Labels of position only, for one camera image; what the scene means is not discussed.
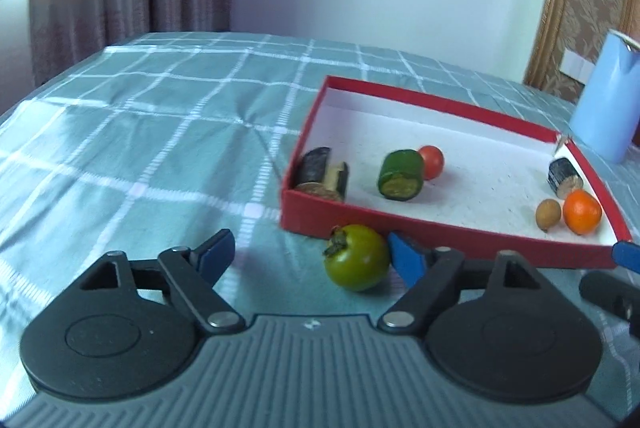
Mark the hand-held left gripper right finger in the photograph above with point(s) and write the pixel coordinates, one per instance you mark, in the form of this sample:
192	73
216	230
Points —
406	258

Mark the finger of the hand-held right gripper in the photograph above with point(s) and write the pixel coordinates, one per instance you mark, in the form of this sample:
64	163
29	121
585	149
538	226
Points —
607	290
627	254

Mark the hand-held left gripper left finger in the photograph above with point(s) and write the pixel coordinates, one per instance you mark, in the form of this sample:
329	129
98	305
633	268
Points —
214	255

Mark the green tomato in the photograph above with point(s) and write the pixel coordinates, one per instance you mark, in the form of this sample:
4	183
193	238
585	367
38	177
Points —
357	258

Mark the orange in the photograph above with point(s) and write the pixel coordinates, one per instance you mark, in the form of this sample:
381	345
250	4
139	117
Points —
582	212

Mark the green cucumber piece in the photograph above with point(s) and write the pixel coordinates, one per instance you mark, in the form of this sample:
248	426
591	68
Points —
400	173

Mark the brown longan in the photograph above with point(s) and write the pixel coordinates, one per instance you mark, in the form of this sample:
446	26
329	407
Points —
548	215

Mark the red cherry tomato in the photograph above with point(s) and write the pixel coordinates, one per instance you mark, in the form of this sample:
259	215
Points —
433	161

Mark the small eggplant piece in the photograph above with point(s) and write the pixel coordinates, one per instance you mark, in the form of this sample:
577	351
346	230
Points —
562	175

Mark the red cardboard box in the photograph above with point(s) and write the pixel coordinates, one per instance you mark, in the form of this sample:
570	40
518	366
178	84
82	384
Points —
475	168

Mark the dark eggplant piece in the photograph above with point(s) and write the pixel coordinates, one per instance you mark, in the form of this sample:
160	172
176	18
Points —
311	168

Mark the teal checked tablecloth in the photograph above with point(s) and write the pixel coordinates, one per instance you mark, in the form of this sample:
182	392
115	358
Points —
150	133

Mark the blue electric kettle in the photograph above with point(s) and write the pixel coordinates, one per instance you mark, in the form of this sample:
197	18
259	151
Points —
607	108

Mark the white wall socket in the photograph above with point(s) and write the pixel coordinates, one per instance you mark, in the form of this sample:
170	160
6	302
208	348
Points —
576	66

